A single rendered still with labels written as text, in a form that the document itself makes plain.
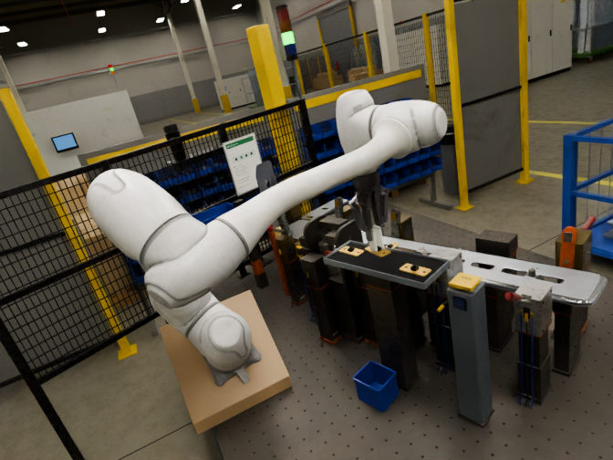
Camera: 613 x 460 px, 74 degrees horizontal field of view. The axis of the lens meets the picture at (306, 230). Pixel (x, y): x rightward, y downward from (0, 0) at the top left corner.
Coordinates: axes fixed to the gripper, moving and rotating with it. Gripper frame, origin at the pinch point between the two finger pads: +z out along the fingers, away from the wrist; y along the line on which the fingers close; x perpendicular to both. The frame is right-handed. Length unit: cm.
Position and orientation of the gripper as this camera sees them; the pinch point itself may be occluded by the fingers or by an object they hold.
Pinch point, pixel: (375, 238)
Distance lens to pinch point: 120.5
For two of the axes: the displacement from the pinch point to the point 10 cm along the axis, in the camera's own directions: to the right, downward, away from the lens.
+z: 2.1, 9.1, 3.7
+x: -4.6, -2.4, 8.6
